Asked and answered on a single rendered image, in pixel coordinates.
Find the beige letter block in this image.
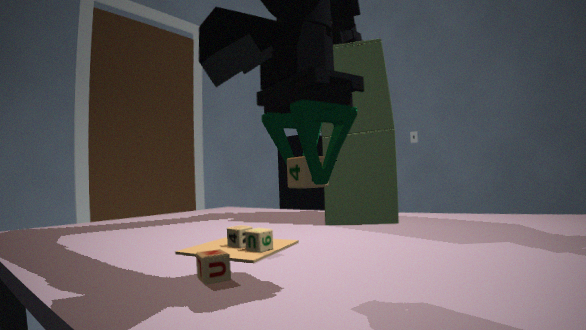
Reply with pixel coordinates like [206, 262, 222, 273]
[227, 225, 253, 248]
[196, 249, 231, 285]
[287, 156, 328, 188]
[245, 228, 273, 253]

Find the tan flat mat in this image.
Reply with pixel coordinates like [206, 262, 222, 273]
[175, 237, 299, 263]

